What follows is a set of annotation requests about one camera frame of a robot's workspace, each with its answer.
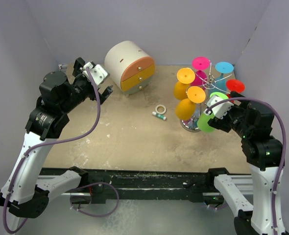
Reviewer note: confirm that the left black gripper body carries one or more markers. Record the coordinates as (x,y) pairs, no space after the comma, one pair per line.
(81,90)

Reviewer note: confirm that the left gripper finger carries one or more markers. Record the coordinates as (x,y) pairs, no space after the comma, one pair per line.
(106,93)
(78,66)

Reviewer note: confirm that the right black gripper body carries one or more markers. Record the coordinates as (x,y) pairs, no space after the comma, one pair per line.
(234,118)

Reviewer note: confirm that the red plastic wine glass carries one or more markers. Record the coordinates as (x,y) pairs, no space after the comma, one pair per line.
(234,85)

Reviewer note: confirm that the green plastic wine glass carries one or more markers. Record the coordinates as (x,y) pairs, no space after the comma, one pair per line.
(203,120)

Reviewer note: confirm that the blue plastic wine glass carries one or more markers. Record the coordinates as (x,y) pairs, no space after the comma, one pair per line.
(219,85)

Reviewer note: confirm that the orange wine glass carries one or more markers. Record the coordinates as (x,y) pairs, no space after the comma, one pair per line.
(185,77)
(186,107)

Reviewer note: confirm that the pink plastic wine glass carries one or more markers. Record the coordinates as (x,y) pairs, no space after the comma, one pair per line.
(200,64)

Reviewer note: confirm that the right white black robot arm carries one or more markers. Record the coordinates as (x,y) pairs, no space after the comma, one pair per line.
(263,142)

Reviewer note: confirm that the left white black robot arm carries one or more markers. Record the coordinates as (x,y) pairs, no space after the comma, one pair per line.
(24,195)

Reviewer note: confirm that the chrome wine glass rack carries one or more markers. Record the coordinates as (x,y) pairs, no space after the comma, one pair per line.
(191,124)

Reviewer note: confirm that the round white drawer cabinet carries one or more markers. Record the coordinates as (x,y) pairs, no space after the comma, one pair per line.
(130,67)

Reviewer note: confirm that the small green white tube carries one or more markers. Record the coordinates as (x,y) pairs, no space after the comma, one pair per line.
(158,115)

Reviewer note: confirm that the white tape roll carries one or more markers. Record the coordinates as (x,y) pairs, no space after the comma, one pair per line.
(160,109)

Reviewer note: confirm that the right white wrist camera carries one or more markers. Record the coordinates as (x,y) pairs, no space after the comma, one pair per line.
(220,110)

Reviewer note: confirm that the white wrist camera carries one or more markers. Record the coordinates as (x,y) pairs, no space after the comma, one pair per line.
(220,110)
(98,73)

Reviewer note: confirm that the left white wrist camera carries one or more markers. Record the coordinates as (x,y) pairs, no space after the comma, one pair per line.
(98,73)

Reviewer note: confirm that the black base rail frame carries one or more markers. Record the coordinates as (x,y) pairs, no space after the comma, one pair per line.
(151,185)

